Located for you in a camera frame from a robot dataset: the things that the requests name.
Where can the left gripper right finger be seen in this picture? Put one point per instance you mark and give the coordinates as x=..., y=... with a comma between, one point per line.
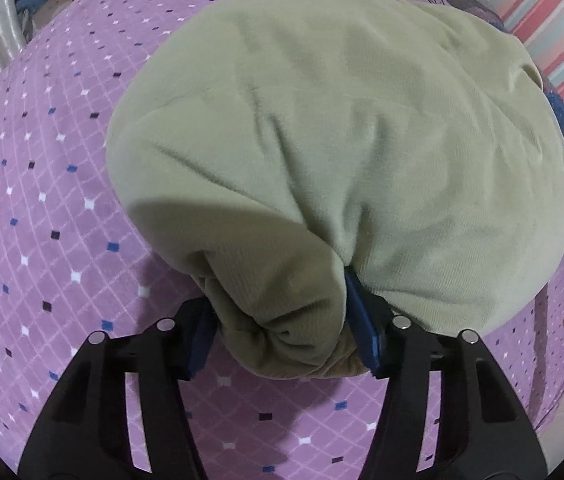
x=449, y=411

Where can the beige padded coat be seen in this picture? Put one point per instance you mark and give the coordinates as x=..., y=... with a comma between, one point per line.
x=268, y=146

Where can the purple diamond-pattern bed sheet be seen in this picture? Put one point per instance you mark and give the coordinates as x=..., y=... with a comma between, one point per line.
x=71, y=263

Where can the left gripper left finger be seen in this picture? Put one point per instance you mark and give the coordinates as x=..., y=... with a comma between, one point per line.
x=83, y=430

